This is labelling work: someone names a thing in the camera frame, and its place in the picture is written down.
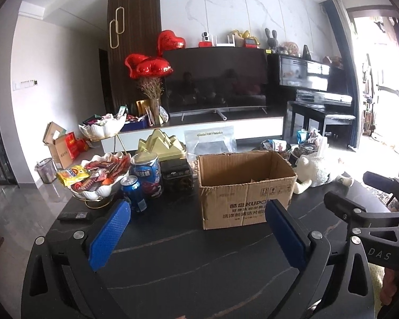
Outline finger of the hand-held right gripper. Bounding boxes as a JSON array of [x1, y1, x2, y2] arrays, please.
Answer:
[[363, 171, 399, 207], [324, 191, 399, 236]]

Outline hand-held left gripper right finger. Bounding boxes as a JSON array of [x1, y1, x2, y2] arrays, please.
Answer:
[[264, 199, 383, 319]]

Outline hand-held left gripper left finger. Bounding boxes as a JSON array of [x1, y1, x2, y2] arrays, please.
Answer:
[[22, 199, 132, 319]]

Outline mixed snacks pile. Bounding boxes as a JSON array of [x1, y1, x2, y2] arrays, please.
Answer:
[[83, 113, 127, 127]]

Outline person's right hand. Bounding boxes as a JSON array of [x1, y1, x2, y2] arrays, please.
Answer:
[[380, 267, 399, 311]]

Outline black remote control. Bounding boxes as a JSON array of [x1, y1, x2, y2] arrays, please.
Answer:
[[57, 211, 94, 223]]

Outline small blue soda can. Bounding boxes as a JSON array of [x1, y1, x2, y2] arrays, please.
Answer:
[[120, 175, 148, 213]]

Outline white plush sheep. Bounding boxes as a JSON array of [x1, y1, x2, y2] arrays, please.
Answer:
[[293, 154, 355, 195]]

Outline pile of red snack packets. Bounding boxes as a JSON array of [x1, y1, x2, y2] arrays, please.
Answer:
[[81, 154, 130, 187]]

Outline yellow snack packet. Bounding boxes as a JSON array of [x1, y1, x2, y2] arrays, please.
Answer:
[[56, 166, 91, 187]]

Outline large blue tin can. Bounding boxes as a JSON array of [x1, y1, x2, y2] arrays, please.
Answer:
[[130, 153, 163, 198]]

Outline white tissue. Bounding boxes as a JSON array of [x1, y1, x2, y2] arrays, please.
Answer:
[[314, 136, 330, 153]]

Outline grey patterned bowl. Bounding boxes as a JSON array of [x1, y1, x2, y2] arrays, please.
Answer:
[[289, 143, 320, 160]]

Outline black piano bench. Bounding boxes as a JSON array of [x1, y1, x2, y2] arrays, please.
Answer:
[[322, 113, 356, 148]]

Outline dark tin box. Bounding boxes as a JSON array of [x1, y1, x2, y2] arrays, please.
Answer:
[[160, 159, 193, 193]]

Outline dark patterned bowl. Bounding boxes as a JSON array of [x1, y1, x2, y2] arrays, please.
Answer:
[[261, 140, 290, 155]]

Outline red carton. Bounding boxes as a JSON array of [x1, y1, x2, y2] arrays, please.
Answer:
[[65, 132, 87, 160]]

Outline brown cardboard floor box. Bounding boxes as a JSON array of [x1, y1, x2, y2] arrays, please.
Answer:
[[43, 122, 70, 170]]

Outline gold mountain-shaped box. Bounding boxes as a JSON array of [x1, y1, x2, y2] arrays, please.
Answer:
[[135, 129, 187, 160]]

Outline white tiered snack stand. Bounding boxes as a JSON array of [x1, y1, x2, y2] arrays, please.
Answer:
[[70, 115, 132, 210]]

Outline blue candy box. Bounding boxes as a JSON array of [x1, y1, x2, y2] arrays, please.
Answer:
[[121, 115, 148, 132]]

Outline white television cabinet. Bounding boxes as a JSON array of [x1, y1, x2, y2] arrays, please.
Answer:
[[101, 113, 285, 153]]

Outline dark blue curtain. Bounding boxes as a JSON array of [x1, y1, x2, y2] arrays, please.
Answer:
[[321, 0, 363, 148]]

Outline clear zip bag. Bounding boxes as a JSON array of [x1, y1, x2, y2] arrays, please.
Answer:
[[184, 125, 236, 157]]

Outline glass vase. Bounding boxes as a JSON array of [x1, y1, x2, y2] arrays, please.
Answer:
[[149, 98, 162, 125]]

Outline gold gift bags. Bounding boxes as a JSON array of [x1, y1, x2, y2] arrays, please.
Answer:
[[136, 100, 152, 118]]

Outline black upright piano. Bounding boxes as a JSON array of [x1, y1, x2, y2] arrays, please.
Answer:
[[266, 53, 353, 140]]

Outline dried flower bunch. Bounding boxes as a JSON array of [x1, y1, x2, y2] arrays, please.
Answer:
[[137, 77, 165, 100]]

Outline beige plush toy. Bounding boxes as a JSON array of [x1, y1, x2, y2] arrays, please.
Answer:
[[281, 41, 300, 56]]

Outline red heart balloon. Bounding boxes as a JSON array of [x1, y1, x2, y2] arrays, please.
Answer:
[[124, 53, 150, 79], [157, 30, 187, 57], [135, 58, 174, 78]]

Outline black flat television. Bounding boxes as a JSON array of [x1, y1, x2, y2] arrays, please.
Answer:
[[162, 48, 268, 120]]

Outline grey rabbit figurine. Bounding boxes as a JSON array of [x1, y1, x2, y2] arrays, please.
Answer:
[[264, 28, 279, 54]]

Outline white router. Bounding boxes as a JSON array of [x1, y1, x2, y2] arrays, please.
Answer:
[[213, 34, 236, 48]]

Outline gold ornament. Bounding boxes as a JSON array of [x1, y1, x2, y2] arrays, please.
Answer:
[[229, 30, 258, 48]]

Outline wall switch panel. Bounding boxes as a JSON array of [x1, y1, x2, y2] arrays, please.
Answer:
[[15, 79, 39, 90]]

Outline gold pendant wall lamp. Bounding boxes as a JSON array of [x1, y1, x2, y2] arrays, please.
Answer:
[[109, 7, 125, 50]]

